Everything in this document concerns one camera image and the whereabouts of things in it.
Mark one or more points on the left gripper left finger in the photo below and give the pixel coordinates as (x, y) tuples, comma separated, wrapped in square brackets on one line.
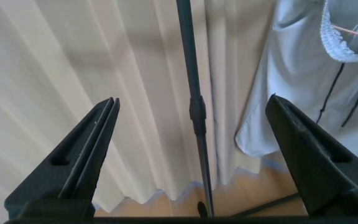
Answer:
[(73, 161)]

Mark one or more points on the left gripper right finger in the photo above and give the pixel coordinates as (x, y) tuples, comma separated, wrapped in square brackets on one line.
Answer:
[(315, 168)]

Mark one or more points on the pink clothes hanger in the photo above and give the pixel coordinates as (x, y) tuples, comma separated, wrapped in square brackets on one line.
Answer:
[(356, 32)]

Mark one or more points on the black clothes rack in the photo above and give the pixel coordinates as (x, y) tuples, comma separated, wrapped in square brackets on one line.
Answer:
[(191, 62)]

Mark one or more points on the beige curtain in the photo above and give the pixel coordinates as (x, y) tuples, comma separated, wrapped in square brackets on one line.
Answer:
[(73, 62)]

